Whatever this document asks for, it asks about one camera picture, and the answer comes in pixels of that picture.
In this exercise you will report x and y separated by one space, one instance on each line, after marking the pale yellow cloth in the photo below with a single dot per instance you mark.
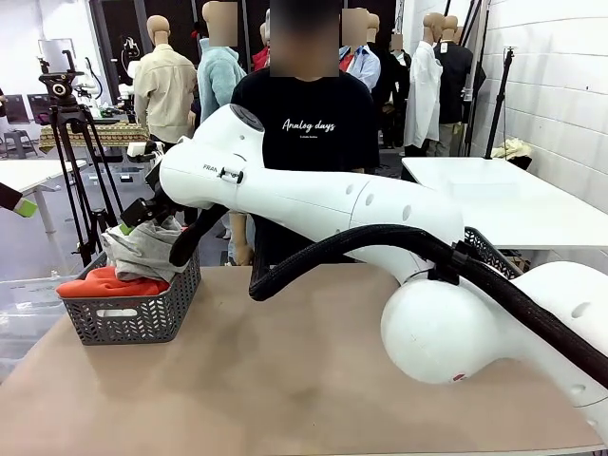
510 149

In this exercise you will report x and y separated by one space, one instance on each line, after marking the light grey garment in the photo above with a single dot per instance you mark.
142 252

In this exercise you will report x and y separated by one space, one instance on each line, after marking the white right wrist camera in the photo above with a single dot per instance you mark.
138 149

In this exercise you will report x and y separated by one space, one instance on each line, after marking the orange garment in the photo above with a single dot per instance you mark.
104 285

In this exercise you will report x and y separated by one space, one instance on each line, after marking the black camera tripod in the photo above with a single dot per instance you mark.
59 90

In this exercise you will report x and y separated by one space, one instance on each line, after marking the clear plastic storage box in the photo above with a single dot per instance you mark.
28 304

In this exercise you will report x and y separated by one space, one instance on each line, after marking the mannequin in white shirt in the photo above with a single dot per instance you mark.
423 95

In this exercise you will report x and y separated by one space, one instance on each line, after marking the person's right hand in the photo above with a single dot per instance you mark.
245 252

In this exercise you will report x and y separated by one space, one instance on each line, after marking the mannequin in light-blue shirt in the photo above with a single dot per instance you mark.
363 66

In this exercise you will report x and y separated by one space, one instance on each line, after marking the grey plastic lattice basket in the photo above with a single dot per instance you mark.
142 323
489 252

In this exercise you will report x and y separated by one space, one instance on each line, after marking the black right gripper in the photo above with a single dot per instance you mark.
161 206

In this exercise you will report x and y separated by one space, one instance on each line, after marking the white table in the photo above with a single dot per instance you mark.
43 173
522 214

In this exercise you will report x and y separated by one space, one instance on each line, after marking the mannequin in cream shirt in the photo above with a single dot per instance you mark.
166 95

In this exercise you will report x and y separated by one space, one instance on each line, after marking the person in black t-shirt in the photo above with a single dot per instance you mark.
309 142

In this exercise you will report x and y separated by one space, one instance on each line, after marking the mannequin in black jacket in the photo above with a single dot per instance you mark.
456 81

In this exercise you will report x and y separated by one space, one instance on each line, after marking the mannequin in blue fleece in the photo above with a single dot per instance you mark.
218 81

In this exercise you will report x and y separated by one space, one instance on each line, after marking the black light stand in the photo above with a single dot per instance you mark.
499 109

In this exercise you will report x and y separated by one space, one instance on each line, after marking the grey stool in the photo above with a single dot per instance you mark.
19 138

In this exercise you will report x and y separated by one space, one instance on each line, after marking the person's right forearm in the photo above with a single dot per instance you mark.
242 225

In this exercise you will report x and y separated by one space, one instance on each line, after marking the mannequin in dark clothes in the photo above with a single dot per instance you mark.
392 95

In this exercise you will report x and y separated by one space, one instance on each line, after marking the table with patterned cloth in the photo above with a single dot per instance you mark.
114 133

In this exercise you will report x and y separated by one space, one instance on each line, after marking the mannequin in red garment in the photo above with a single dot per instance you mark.
261 59

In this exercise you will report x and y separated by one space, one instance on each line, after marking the black monitor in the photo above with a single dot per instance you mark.
12 109
38 108

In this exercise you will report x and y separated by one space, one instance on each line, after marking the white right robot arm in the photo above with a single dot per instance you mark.
309 195

